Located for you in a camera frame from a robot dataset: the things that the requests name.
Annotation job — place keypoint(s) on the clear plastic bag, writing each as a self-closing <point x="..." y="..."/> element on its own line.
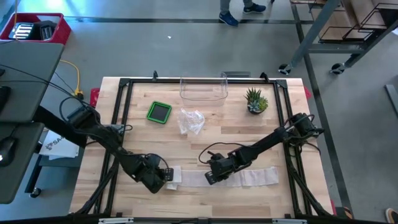
<point x="191" y="121"/>

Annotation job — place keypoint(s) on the grey desk top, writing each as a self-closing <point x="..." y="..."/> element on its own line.
<point x="18" y="174"/>
<point x="28" y="87"/>

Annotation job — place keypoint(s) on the black toaster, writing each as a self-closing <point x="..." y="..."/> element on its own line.
<point x="45" y="30"/>

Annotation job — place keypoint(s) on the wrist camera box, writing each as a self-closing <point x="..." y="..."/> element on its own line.
<point x="210" y="178"/>
<point x="168" y="174"/>

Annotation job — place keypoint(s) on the potted succulent plant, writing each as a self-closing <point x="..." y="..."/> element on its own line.
<point x="255" y="101"/>

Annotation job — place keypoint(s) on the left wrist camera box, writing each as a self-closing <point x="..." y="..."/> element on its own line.
<point x="168" y="174"/>

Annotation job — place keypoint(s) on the white printed paper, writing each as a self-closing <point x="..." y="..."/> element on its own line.
<point x="59" y="146"/>

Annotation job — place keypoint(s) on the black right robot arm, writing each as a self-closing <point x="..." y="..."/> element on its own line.
<point x="270" y="140"/>

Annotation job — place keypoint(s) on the clear plastic bin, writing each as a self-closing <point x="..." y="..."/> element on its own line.
<point x="203" y="90"/>

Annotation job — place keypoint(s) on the grey metal bar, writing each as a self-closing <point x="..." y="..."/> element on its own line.
<point x="391" y="99"/>

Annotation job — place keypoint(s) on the brown cardboard boxes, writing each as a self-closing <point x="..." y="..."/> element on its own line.
<point x="340" y="18"/>

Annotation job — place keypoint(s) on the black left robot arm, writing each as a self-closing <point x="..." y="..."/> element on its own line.
<point x="93" y="127"/>

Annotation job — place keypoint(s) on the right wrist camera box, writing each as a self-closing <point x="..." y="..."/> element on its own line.
<point x="210" y="178"/>

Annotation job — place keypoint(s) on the silver metal bracket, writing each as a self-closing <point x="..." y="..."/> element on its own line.
<point x="115" y="220"/>
<point x="289" y="221"/>

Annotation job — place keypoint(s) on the white elastic bandage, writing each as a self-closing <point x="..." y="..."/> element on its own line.
<point x="258" y="177"/>

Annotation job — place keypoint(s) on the red plastic crate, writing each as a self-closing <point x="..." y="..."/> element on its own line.
<point x="63" y="32"/>

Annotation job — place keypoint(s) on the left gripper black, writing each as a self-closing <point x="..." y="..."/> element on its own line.
<point x="149" y="175"/>

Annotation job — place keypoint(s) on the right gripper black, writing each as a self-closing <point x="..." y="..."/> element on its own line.
<point x="222" y="166"/>

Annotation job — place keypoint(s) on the green container lid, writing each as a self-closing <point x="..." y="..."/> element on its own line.
<point x="159" y="112"/>

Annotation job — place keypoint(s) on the black diagonal strut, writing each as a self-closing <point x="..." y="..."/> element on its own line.
<point x="53" y="123"/>

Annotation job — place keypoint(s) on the black desk leg with caster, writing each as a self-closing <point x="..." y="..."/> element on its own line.
<point x="35" y="193"/>

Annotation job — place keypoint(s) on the black computer mouse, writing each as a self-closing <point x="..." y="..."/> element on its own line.
<point x="7" y="151"/>

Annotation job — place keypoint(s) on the orange black floor object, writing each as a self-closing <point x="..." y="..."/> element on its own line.
<point x="348" y="213"/>

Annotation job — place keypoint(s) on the grey metal cart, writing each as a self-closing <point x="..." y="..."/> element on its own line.
<point x="335" y="48"/>

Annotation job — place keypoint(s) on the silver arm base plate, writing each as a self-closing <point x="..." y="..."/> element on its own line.
<point x="116" y="127"/>

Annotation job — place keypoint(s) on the red table edge pad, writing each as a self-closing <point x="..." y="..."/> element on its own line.
<point x="307" y="93"/>
<point x="94" y="96"/>

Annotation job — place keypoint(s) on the silver slotted appliance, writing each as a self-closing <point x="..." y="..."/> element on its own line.
<point x="21" y="31"/>

